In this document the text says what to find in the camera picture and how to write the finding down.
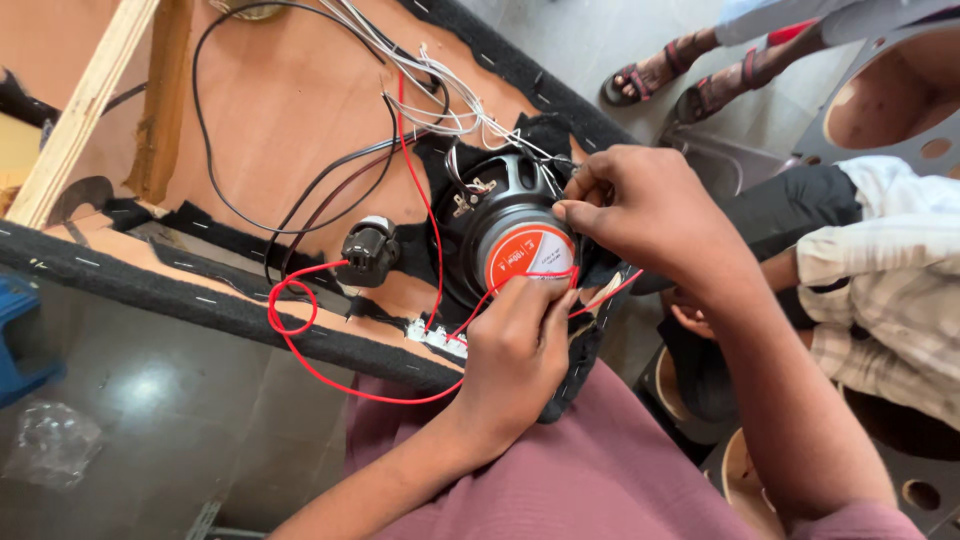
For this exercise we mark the dark wooden batten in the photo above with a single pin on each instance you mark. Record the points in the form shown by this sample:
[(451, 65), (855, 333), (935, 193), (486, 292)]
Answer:
[(161, 112)]

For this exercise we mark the grey plastic chair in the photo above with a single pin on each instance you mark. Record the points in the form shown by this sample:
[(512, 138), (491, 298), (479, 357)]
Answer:
[(720, 161)]

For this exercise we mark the light wooden batten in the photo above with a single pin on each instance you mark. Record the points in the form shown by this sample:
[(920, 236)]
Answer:
[(82, 112)]

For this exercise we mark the person's maroon shirt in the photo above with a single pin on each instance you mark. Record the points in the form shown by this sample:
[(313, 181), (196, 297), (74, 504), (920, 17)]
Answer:
[(600, 472)]

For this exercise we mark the person's left hand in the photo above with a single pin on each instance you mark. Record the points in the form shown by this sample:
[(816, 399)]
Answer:
[(510, 367)]

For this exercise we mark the black speaker driver orange label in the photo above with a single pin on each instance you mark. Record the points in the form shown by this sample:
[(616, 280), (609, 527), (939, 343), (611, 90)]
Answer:
[(510, 217)]

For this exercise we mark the black red sandal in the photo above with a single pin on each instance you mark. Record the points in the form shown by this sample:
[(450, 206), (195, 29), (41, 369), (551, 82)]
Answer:
[(637, 82), (705, 97)]

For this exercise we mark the black speaker boxes with holes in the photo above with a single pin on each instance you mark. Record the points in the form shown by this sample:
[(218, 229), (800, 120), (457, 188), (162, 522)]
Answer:
[(885, 480)]

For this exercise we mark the metal bracket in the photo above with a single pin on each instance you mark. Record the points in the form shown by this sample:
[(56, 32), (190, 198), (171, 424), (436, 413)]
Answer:
[(206, 521)]

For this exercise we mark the plywood speaker cabinet black felt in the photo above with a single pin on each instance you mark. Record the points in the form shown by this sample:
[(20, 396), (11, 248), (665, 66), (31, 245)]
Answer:
[(300, 90)]

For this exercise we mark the black panel with round holes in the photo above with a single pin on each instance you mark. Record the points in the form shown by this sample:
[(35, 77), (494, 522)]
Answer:
[(832, 52)]

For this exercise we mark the white terminal connector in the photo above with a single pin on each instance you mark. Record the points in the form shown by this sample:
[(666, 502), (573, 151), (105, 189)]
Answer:
[(435, 337)]

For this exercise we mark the person's right hand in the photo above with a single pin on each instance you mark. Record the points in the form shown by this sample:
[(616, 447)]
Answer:
[(660, 217)]

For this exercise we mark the blue plastic object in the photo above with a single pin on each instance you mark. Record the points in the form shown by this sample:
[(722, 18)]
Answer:
[(26, 345)]

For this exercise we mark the small black tweeter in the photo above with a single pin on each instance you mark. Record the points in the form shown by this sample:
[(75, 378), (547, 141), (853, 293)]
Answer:
[(367, 251)]

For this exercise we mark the clear plastic bag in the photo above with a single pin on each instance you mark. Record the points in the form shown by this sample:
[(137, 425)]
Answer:
[(52, 442)]

